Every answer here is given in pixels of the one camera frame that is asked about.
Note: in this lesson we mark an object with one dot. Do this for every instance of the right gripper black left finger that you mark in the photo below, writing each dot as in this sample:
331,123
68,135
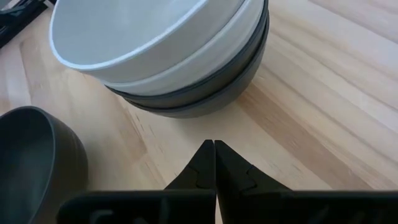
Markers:
140,208

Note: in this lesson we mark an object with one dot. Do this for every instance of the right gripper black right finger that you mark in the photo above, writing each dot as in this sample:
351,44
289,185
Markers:
280,208

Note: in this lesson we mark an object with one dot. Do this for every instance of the dark grey bowl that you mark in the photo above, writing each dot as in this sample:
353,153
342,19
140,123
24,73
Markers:
225,83
217,104
25,161

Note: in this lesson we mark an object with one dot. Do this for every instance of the white bowl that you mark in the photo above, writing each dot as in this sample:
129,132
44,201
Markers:
217,59
124,31

